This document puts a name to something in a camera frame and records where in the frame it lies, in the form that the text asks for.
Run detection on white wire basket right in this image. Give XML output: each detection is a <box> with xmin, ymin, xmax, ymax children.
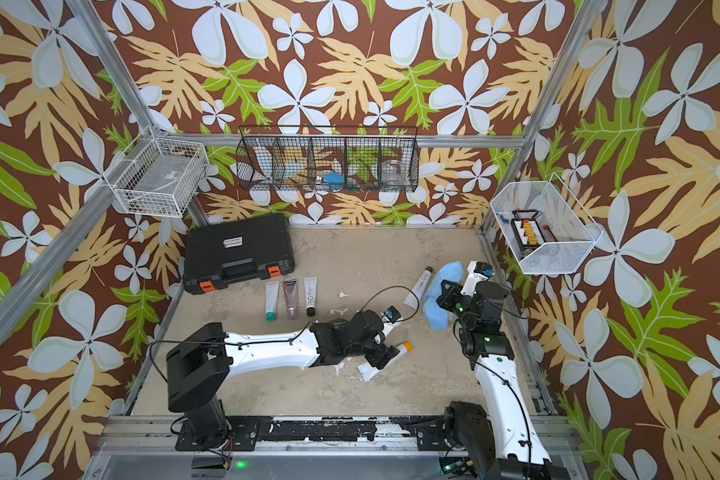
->
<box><xmin>490</xmin><ymin>174</ymin><xmax>604</xmax><ymax>276</ymax></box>

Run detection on white wire basket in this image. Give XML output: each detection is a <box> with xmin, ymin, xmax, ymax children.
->
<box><xmin>490</xmin><ymin>174</ymin><xmax>604</xmax><ymax>276</ymax></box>
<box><xmin>107</xmin><ymin>127</ymin><xmax>209</xmax><ymax>218</ymax></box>

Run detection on white tube grey cap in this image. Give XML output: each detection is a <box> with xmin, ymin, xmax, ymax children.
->
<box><xmin>404</xmin><ymin>266</ymin><xmax>434</xmax><ymax>310</ymax></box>

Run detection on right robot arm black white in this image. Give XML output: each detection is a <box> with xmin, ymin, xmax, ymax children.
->
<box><xmin>437</xmin><ymin>280</ymin><xmax>570</xmax><ymax>479</ymax></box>

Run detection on blue object in basket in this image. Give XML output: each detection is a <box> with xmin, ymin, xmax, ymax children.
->
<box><xmin>322</xmin><ymin>172</ymin><xmax>345</xmax><ymax>189</ymax></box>

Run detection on silver purple toothpaste tube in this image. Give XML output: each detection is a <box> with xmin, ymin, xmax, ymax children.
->
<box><xmin>283</xmin><ymin>280</ymin><xmax>298</xmax><ymax>320</ymax></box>

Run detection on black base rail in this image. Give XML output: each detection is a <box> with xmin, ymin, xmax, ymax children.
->
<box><xmin>174</xmin><ymin>408</ymin><xmax>495</xmax><ymax>453</ymax></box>

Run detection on black box yellow items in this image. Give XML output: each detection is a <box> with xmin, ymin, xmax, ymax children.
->
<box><xmin>510</xmin><ymin>210</ymin><xmax>547</xmax><ymax>254</ymax></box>

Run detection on white tube orange cap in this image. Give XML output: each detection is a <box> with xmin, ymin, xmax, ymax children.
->
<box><xmin>358</xmin><ymin>342</ymin><xmax>413</xmax><ymax>382</ymax></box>

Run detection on white tube teal cap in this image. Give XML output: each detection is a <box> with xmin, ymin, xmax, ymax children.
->
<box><xmin>265</xmin><ymin>281</ymin><xmax>280</xmax><ymax>322</ymax></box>

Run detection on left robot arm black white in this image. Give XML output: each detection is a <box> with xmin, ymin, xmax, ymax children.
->
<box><xmin>166</xmin><ymin>307</ymin><xmax>413</xmax><ymax>453</ymax></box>

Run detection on black wire basket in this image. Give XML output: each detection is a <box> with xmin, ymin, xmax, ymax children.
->
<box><xmin>233</xmin><ymin>126</ymin><xmax>421</xmax><ymax>192</ymax></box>

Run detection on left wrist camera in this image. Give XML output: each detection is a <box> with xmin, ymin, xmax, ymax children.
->
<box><xmin>381</xmin><ymin>306</ymin><xmax>402</xmax><ymax>336</ymax></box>

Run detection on white wire basket left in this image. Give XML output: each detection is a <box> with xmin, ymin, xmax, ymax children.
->
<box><xmin>107</xmin><ymin>127</ymin><xmax>209</xmax><ymax>218</ymax></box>

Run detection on blue microfiber cloth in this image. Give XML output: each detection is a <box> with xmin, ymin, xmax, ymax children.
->
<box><xmin>422</xmin><ymin>261</ymin><xmax>464</xmax><ymax>331</ymax></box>

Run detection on black tool case orange latches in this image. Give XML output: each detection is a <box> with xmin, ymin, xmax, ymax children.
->
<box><xmin>182</xmin><ymin>214</ymin><xmax>295</xmax><ymax>295</ymax></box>

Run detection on white tube black cap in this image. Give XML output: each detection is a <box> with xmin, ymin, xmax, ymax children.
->
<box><xmin>304</xmin><ymin>277</ymin><xmax>318</xmax><ymax>317</ymax></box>

